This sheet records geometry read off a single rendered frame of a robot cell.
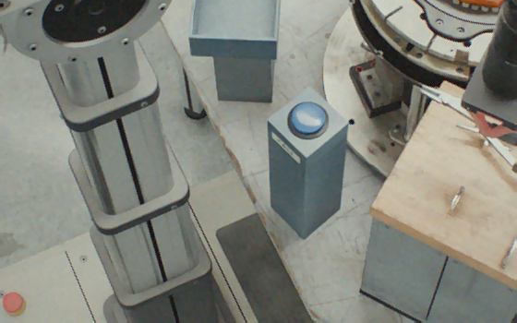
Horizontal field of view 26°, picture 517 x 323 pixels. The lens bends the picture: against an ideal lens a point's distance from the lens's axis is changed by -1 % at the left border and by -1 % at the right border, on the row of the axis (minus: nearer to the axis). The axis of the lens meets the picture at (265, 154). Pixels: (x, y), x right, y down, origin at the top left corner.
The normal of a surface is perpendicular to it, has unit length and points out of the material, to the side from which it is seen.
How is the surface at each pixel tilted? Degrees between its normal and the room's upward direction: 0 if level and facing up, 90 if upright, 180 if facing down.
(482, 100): 2
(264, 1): 0
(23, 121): 0
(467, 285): 90
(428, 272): 90
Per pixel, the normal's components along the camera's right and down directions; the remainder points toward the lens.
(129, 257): 0.43, 0.80
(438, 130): -0.02, -0.45
